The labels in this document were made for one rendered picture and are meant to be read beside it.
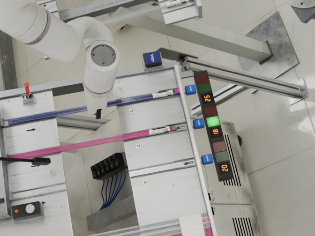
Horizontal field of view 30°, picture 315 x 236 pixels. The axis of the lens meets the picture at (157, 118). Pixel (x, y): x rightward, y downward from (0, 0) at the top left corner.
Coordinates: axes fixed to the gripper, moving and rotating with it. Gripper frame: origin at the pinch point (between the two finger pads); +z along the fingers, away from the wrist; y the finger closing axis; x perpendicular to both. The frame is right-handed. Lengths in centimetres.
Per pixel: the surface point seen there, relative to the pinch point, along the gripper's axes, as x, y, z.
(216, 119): 34.4, 10.0, -3.9
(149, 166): 12.4, 20.9, -1.3
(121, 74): 9.4, -8.7, -1.8
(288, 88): 78, -11, 31
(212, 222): 25.4, 40.1, -5.6
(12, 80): -22, -108, 197
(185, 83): 55, -41, 83
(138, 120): 11.9, 6.3, -1.0
